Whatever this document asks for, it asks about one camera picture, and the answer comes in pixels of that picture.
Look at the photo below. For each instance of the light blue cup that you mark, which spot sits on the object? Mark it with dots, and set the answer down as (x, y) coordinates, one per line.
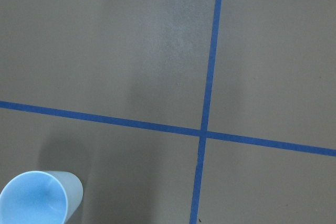
(41, 197)

